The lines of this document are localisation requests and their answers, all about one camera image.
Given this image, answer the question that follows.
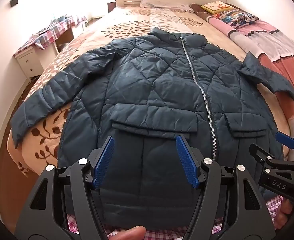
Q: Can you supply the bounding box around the pink striped quilt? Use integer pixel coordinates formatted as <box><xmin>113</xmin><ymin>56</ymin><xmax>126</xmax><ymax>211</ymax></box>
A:
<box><xmin>190</xmin><ymin>3</ymin><xmax>294</xmax><ymax>140</ymax></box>

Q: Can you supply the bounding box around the white desk with drawers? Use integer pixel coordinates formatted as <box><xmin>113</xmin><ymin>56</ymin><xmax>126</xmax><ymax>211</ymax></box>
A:
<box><xmin>15</xmin><ymin>20</ymin><xmax>87</xmax><ymax>79</ymax></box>

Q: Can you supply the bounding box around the person's left hand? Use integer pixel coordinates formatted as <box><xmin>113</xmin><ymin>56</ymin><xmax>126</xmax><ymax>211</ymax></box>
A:
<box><xmin>106</xmin><ymin>225</ymin><xmax>147</xmax><ymax>240</ymax></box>

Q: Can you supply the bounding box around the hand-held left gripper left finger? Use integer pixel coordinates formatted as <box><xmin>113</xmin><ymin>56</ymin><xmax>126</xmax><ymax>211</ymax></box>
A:
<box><xmin>14</xmin><ymin>135</ymin><xmax>116</xmax><ymax>240</ymax></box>

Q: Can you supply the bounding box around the dark teal quilted jacket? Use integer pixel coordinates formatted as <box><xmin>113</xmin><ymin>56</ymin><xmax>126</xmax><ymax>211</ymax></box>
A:
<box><xmin>10</xmin><ymin>27</ymin><xmax>294</xmax><ymax>230</ymax></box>

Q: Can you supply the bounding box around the colourful cartoon print cushion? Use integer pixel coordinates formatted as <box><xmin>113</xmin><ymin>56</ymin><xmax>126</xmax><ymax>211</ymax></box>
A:
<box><xmin>213</xmin><ymin>9</ymin><xmax>259</xmax><ymax>28</ymax></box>

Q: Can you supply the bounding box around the person's pink plaid clothing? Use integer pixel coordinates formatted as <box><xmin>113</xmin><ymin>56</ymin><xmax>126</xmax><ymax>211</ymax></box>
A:
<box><xmin>66</xmin><ymin>195</ymin><xmax>287</xmax><ymax>240</ymax></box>

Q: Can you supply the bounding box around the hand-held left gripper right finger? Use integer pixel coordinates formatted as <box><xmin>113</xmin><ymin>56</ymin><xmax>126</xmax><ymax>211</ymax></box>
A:
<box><xmin>175</xmin><ymin>134</ymin><xmax>278</xmax><ymax>240</ymax></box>

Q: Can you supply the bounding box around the beige leaf print blanket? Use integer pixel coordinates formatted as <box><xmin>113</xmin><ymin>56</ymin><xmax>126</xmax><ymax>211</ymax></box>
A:
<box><xmin>7</xmin><ymin>5</ymin><xmax>292</xmax><ymax>180</ymax></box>

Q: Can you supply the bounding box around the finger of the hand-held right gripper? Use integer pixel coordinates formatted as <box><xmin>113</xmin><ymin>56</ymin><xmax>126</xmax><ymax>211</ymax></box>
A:
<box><xmin>275</xmin><ymin>131</ymin><xmax>294</xmax><ymax>163</ymax></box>
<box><xmin>249</xmin><ymin>143</ymin><xmax>277</xmax><ymax>167</ymax></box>

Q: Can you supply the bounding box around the pink plaid tablecloth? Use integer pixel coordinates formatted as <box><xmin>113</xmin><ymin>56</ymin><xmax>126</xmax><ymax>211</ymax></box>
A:
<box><xmin>13</xmin><ymin>14</ymin><xmax>87</xmax><ymax>57</ymax></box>

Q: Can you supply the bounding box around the person's right hand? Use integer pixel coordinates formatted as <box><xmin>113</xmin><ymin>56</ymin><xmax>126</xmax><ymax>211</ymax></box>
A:
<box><xmin>274</xmin><ymin>197</ymin><xmax>294</xmax><ymax>230</ymax></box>

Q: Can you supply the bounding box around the yellow cushion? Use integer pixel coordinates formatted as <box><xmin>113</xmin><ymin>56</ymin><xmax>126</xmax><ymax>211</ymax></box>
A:
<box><xmin>201</xmin><ymin>1</ymin><xmax>233</xmax><ymax>14</ymax></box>

